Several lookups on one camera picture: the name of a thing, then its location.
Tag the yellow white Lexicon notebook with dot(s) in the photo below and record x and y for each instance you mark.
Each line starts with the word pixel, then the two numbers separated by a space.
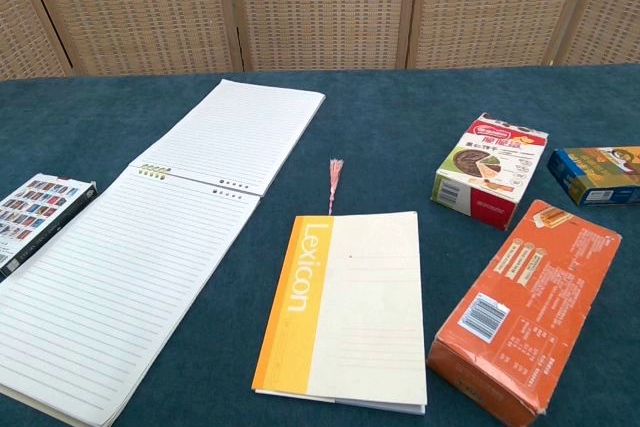
pixel 370 307

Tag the orange snack box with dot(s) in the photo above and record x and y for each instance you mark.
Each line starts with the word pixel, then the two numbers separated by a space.
pixel 525 307

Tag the blue cartoon print box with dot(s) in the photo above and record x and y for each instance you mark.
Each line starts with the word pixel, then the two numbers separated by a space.
pixel 600 172

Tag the woven wooden folding screen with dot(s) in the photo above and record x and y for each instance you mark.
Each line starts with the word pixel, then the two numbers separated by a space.
pixel 320 7

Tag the blue table mat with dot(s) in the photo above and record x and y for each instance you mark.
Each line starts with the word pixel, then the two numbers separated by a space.
pixel 400 97

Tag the red white cookie box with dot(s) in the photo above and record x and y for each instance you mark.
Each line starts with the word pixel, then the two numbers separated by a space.
pixel 480 162

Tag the black box with picture grid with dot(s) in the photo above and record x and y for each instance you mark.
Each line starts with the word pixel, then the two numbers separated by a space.
pixel 35 212

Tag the pink tassel bookmark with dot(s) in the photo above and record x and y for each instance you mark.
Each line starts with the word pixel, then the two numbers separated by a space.
pixel 335 172

